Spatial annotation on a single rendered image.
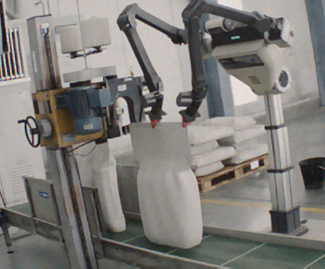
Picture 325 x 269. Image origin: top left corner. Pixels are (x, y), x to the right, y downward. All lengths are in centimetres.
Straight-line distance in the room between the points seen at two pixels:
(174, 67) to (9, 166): 383
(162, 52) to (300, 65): 348
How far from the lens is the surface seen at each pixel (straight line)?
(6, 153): 597
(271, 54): 303
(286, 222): 336
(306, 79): 1143
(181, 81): 898
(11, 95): 600
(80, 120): 301
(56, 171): 324
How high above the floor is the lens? 139
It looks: 3 degrees down
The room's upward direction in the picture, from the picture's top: 9 degrees counter-clockwise
